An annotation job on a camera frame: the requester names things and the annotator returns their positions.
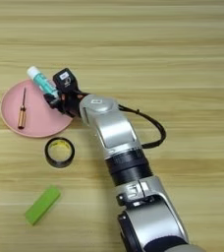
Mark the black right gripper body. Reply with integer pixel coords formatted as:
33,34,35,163
55,89,86,119

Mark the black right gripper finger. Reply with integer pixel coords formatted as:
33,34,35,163
43,94,61,110

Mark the white teal glue stick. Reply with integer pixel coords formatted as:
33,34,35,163
26,65,60,99

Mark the pink round plate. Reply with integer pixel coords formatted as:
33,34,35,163
0,78,75,139

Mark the small black box white label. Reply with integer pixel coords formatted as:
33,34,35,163
52,67,81,95

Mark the black tape roll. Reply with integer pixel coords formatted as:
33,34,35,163
44,136,76,169

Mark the green rectangular block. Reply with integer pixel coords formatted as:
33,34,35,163
24,185,62,226

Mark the small orange handle screwdriver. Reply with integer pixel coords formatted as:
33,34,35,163
17,87,28,130

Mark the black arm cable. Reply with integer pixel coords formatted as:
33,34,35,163
118,103,167,150

